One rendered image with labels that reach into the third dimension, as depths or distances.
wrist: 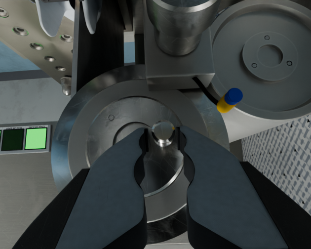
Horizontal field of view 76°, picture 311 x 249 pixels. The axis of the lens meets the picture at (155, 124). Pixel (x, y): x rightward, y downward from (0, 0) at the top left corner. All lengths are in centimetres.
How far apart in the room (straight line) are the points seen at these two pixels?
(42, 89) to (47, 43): 244
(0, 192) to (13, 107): 244
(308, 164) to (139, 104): 20
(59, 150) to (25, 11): 26
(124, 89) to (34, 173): 45
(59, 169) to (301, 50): 24
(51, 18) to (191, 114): 16
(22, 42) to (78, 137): 32
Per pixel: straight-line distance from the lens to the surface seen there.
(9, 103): 309
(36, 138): 59
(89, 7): 21
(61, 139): 19
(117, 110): 15
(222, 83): 19
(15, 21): 42
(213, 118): 17
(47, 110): 276
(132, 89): 17
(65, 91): 57
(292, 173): 30
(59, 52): 48
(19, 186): 61
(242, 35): 22
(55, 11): 24
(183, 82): 16
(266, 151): 35
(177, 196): 16
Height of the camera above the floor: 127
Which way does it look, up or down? 12 degrees down
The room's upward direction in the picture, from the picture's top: 177 degrees clockwise
